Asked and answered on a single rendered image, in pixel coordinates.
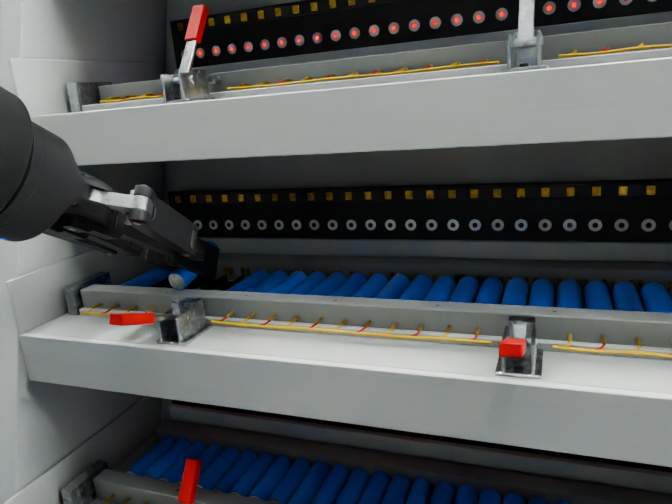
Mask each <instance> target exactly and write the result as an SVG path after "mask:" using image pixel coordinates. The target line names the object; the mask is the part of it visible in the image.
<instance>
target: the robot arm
mask: <svg viewBox="0 0 672 504"><path fill-rule="evenodd" d="M198 229H199V227H198V226H197V225H195V224H194V223H193V222H191V221H189V220H188V219H187V218H186V217H184V216H183V215H181V214H180V213H179V212H177V211H176V210H174V209H173V208H171V207H170V206H169V205H167V204H166V203H164V202H163V201H162V200H160V199H159V198H157V196H156V194H155V192H154V190H153V189H152V188H151V187H149V186H147V185H144V184H142V185H136V186H135V189H134V190H131V191H130V195H128V194H123V193H121V192H118V191H116V190H114V189H112V188H111V187H110V186H109V185H108V184H106V183H105V182H102V181H101V180H100V179H99V178H97V177H95V176H92V175H90V174H88V173H84V172H80V170H79V168H78V166H77V164H76V161H75V158H74V155H73V153H72V151H71V149H70V147H69V146H68V144H67V143H66V142H65V141H64V140H63V139H62V138H60V137H59V136H57V135H56V134H54V133H52V132H50V131H48V130H47V129H45V128H43V127H41V126H40V125H38V124H36V123H34V122H33V121H31V118H30V114H29V112H28V110H27V108H26V106H25V104H24V103H23V102H22V100H21V99H20V98H18V97H17V96H16V95H14V94H13V93H11V92H9V91H8V90H6V89H4V88H3V87H1V86H0V239H2V240H5V241H10V242H20V241H26V240H29V239H32V238H34V237H37V236H38V235H40V234H42V233H43V234H46V235H49V236H52V237H56V238H59V239H62V240H65V241H68V242H71V243H74V244H78V245H81V246H84V247H87V248H90V249H93V250H97V251H100V252H103V253H105V254H107V255H110V256H112V255H117V252H120V253H122V254H125V255H127V256H128V257H131V258H134V257H139V255H141V257H140V260H141V261H144V262H146V263H149V264H151V265H154V266H157V267H159V268H162V269H164V270H167V271H169V272H173V271H174V270H175V269H176V268H177V267H181V268H183V269H186V270H188V271H191V272H193V273H196V274H198V275H201V276H203V277H206V278H210V279H214V278H215V276H216V270H217V263H218V257H219V251H220V249H219V248H218V247H216V246H214V245H212V244H210V243H208V242H206V241H204V240H202V239H200V238H198V237H197V235H198Z"/></svg>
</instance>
